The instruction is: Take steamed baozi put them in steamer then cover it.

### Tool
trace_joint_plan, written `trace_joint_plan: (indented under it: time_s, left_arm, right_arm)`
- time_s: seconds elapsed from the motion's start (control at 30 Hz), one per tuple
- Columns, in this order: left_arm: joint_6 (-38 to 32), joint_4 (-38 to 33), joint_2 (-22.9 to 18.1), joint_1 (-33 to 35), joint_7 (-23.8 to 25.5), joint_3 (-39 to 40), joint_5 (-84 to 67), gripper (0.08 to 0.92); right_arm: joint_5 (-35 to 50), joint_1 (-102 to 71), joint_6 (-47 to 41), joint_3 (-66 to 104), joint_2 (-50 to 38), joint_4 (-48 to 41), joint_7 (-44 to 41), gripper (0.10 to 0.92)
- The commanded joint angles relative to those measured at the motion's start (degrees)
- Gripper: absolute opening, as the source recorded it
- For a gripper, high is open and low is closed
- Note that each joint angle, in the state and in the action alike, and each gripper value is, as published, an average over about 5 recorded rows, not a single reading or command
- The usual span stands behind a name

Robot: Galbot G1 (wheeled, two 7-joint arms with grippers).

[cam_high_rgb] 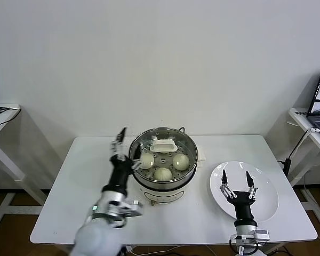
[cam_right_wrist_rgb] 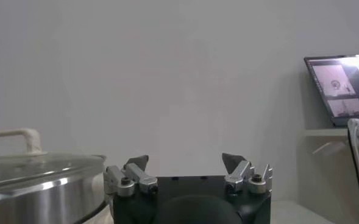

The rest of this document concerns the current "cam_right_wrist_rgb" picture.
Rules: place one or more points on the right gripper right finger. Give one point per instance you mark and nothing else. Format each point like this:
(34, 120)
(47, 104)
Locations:
(243, 176)

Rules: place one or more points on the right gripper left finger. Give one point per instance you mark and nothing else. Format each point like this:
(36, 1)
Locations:
(130, 179)

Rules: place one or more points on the perforated steel steamer basket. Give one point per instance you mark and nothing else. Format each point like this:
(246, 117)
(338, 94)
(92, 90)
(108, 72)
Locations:
(45, 201)

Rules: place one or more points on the grey open laptop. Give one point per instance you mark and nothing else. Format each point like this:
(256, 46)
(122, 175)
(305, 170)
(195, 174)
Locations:
(337, 91)

